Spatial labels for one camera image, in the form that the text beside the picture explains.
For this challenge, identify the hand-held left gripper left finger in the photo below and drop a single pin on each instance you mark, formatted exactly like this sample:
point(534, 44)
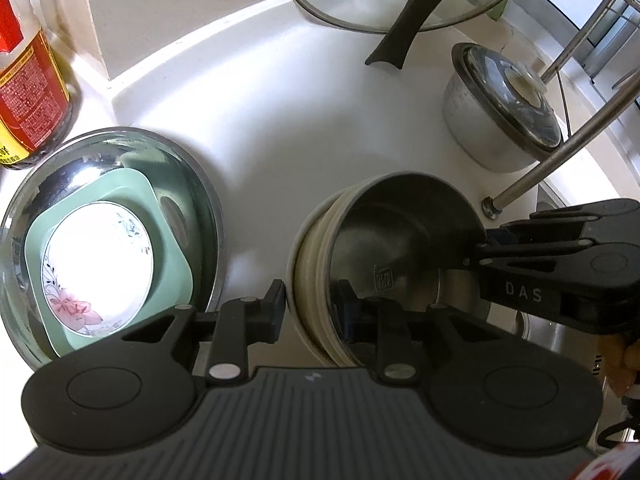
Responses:
point(272, 310)

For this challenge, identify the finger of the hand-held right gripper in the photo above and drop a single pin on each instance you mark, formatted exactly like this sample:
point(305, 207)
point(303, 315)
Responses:
point(575, 222)
point(530, 255)

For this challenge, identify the green square plate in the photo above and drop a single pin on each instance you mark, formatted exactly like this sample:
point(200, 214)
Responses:
point(170, 240)

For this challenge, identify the cream ribbed bowl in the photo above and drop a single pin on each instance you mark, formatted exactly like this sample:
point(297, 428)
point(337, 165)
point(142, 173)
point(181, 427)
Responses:
point(307, 280)

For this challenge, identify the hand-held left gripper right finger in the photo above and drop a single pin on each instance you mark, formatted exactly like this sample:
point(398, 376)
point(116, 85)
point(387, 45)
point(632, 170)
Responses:
point(350, 315)

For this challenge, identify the small floral ceramic plate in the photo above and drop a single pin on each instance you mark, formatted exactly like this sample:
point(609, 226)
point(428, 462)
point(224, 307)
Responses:
point(100, 260)

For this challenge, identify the steel pot with lid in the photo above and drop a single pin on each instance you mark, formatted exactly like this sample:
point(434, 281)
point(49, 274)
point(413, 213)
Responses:
point(475, 115)

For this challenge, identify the metal dish rack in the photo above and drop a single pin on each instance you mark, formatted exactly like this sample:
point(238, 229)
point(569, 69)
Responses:
point(565, 150)

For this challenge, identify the person's right hand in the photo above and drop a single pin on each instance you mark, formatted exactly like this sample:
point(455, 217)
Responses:
point(615, 360)

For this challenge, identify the small stainless steel bowl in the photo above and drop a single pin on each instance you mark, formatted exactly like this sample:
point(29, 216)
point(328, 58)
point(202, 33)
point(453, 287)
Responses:
point(400, 240)

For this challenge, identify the large stainless steel basin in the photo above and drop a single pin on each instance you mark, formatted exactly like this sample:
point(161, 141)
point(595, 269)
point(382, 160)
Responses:
point(190, 180)

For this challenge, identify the stainless steel sink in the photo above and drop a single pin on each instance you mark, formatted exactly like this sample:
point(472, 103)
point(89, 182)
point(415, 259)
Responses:
point(550, 335)

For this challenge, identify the person's floral clothing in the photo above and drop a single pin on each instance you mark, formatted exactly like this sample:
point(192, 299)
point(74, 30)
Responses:
point(620, 460)

